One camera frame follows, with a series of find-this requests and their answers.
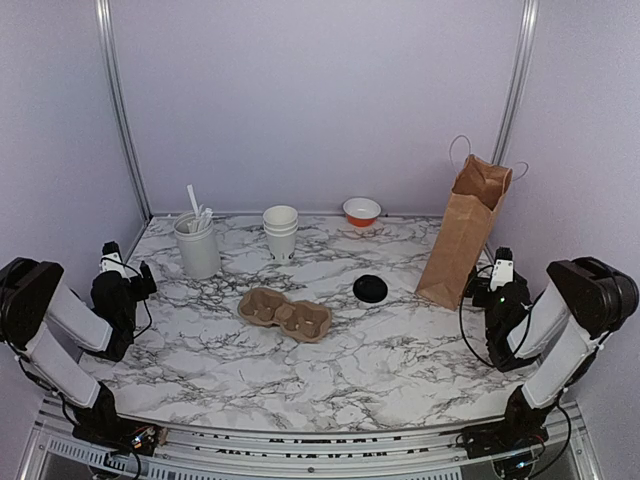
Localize tall white wrapped straw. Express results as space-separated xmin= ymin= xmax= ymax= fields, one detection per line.
xmin=186 ymin=184 xmax=200 ymax=218

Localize short white wrapped straw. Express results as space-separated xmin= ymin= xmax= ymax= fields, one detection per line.
xmin=187 ymin=205 xmax=212 ymax=234

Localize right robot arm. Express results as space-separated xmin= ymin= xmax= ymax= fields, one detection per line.
xmin=461 ymin=257 xmax=639 ymax=458

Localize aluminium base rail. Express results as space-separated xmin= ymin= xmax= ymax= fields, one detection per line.
xmin=17 ymin=398 xmax=602 ymax=479

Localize white paper cup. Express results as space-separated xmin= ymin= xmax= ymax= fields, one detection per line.
xmin=262 ymin=205 xmax=298 ymax=229

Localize left aluminium frame post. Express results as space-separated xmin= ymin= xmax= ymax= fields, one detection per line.
xmin=95 ymin=0 xmax=153 ymax=223

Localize aluminium frame post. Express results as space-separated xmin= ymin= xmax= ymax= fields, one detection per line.
xmin=95 ymin=0 xmax=153 ymax=223
xmin=491 ymin=0 xmax=539 ymax=165

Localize brown paper bag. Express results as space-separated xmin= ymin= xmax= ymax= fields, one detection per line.
xmin=415 ymin=153 xmax=513 ymax=310

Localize right aluminium frame post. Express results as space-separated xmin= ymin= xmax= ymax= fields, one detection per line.
xmin=491 ymin=0 xmax=539 ymax=165

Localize brown cardboard cup carrier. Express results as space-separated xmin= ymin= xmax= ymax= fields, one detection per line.
xmin=237 ymin=287 xmax=333 ymax=343

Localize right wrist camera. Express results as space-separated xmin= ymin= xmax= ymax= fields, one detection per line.
xmin=489 ymin=247 xmax=514 ymax=292

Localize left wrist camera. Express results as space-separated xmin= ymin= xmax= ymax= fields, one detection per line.
xmin=100 ymin=241 xmax=126 ymax=277

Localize black plastic cup lid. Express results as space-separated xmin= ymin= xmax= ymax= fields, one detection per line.
xmin=352 ymin=274 xmax=388 ymax=304

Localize orange and white bowl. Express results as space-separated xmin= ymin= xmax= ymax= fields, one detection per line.
xmin=342 ymin=197 xmax=381 ymax=228

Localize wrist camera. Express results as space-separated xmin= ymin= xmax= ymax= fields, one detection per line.
xmin=489 ymin=247 xmax=514 ymax=292
xmin=100 ymin=241 xmax=126 ymax=277

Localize stacked white paper cups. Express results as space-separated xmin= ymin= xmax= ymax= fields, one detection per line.
xmin=264 ymin=222 xmax=298 ymax=264

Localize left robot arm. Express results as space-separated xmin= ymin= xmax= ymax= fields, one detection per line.
xmin=1 ymin=257 xmax=165 ymax=456

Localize white cylindrical straw holder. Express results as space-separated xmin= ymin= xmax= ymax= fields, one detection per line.
xmin=173 ymin=212 xmax=221 ymax=280

